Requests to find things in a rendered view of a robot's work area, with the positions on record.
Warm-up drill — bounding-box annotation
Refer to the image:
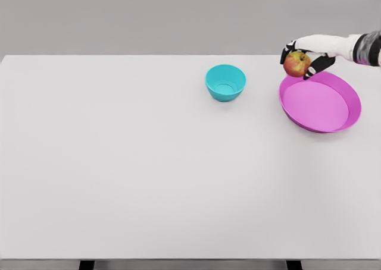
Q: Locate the blue bowl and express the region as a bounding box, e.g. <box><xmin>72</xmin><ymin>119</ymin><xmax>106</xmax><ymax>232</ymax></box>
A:
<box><xmin>204</xmin><ymin>64</ymin><xmax>247</xmax><ymax>102</ymax></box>

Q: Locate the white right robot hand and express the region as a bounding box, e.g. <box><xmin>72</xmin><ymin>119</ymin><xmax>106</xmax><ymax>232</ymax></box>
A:
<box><xmin>279</xmin><ymin>34</ymin><xmax>343</xmax><ymax>81</ymax></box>

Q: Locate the red yellow apple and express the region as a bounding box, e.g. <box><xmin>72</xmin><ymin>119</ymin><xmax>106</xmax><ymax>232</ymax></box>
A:
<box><xmin>283</xmin><ymin>50</ymin><xmax>312</xmax><ymax>78</ymax></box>

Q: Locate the pink plate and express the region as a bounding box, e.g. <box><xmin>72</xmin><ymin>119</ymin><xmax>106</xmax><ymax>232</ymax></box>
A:
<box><xmin>278</xmin><ymin>71</ymin><xmax>362</xmax><ymax>134</ymax></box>

